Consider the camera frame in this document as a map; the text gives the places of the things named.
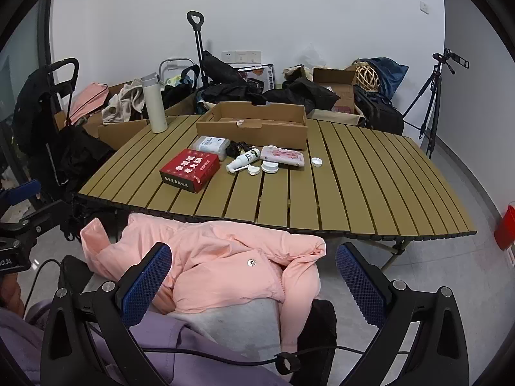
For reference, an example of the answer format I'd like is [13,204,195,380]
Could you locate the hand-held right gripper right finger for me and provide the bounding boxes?
[336,242,469,386]

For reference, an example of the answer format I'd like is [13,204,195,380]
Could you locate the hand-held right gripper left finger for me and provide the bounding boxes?
[40,242,173,386]

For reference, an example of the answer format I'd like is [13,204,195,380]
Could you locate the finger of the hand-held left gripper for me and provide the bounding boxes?
[0,179,42,207]
[18,199,77,232]

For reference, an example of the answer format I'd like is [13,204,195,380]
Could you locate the red printed carton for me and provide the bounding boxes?
[159,148,220,194]

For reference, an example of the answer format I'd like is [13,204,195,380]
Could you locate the pink wipes packet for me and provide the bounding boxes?
[260,145,306,168]

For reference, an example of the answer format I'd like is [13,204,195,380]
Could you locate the white plastic packet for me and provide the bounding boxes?
[192,136,231,162]

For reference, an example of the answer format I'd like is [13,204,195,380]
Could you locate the white spray bottle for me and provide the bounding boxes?
[226,148,261,174]

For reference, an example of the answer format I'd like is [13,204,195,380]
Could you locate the shallow cardboard tray box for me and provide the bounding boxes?
[196,102,308,150]

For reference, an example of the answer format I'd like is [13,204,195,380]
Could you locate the person's left hand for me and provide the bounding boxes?
[0,275,24,316]

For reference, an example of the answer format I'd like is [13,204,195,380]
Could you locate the pink puffer jacket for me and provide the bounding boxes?
[80,213,326,344]

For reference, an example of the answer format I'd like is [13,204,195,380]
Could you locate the purple hoodie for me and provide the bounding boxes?
[0,299,290,386]

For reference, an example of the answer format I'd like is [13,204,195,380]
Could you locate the olive slatted folding table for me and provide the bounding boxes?
[76,113,477,274]

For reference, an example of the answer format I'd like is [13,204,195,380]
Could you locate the large cardboard box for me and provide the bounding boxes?
[54,84,202,151]

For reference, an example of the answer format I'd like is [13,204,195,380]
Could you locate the pink bag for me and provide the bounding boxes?
[66,82,110,125]

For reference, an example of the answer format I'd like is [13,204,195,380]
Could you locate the beige crumpled cloth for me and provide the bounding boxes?
[101,80,145,125]

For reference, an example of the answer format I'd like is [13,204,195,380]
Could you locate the white thermos bottle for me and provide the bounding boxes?
[140,73,168,133]

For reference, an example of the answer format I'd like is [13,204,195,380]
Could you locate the red bin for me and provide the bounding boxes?
[494,204,515,250]

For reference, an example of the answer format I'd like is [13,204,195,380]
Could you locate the black backpack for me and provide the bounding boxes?
[354,86,405,135]

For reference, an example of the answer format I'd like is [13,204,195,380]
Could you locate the dark mixed clothes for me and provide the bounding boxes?
[161,66,202,109]

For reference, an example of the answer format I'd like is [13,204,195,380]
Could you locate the white metal rack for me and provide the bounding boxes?
[159,57,198,85]

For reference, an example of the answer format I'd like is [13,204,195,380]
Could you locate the open cardboard box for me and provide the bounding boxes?
[313,64,359,114]

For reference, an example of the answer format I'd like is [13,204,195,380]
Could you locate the black tripod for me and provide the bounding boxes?
[402,62,443,159]

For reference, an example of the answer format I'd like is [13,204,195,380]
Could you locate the dark blue cloth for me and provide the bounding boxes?
[358,57,409,99]

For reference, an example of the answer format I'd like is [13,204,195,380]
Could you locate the beige tote bag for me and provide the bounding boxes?
[284,64,318,83]

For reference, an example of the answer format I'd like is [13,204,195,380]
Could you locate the black trolley bag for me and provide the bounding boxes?
[200,50,246,87]

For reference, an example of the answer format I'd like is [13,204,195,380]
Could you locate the white printed carton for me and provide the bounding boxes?
[237,63,275,91]

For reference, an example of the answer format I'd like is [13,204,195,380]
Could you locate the black cable with ring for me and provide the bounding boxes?
[137,344,365,374]

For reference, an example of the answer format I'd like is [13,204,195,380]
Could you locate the black trolley handle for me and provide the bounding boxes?
[187,10,210,89]

